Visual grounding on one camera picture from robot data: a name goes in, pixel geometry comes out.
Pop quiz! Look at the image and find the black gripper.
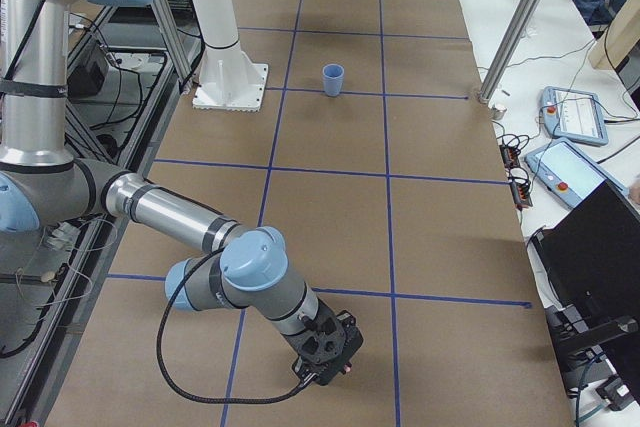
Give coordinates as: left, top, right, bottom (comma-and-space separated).
287, 310, 364, 386

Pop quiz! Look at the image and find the light blue cup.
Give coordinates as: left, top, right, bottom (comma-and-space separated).
322, 63, 345, 97

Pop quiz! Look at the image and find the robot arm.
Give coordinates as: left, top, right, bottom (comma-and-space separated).
1, 0, 363, 385

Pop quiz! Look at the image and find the black orange connector strip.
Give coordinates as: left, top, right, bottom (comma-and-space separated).
499, 144, 533, 211

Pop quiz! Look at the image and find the black monitor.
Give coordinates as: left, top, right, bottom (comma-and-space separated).
533, 181, 639, 398

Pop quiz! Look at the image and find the small white tape roll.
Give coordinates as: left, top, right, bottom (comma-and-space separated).
490, 103, 507, 121

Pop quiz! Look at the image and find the lower teach pendant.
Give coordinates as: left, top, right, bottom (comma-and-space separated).
525, 138, 628, 208

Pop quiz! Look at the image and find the teach pendant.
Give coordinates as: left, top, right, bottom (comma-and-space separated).
525, 138, 628, 208
540, 86, 609, 146

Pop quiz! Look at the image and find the upper teach pendant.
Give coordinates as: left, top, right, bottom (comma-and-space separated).
540, 86, 609, 146

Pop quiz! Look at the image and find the wooden board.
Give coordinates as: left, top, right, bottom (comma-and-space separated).
588, 0, 639, 69

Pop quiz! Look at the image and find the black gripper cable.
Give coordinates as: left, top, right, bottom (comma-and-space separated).
156, 249, 321, 406

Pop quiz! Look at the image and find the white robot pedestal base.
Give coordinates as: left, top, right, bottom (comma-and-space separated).
192, 0, 269, 112

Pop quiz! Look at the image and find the aluminium frame post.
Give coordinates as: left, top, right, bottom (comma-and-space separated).
478, 0, 540, 105

